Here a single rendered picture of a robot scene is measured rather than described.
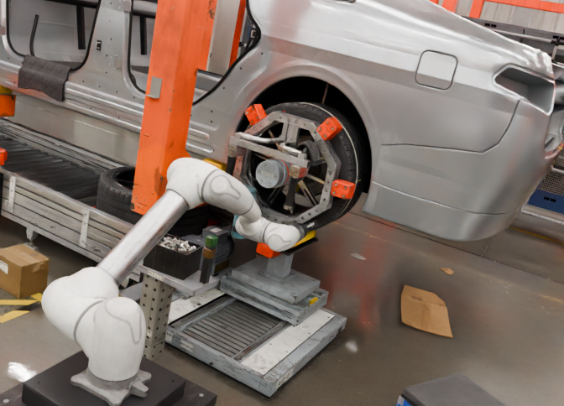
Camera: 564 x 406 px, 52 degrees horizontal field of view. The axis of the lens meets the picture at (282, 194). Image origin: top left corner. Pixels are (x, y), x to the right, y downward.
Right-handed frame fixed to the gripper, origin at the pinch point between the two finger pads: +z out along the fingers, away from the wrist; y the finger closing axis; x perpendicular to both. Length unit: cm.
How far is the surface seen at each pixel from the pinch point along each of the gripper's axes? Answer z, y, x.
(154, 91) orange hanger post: -43, -18, 87
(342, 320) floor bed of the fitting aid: 25, -27, -52
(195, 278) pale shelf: -65, -28, 2
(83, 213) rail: -35, -103, 64
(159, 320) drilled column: -67, -55, -6
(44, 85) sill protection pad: 9, -133, 164
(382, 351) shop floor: 27, -15, -75
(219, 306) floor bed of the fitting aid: -13, -66, -14
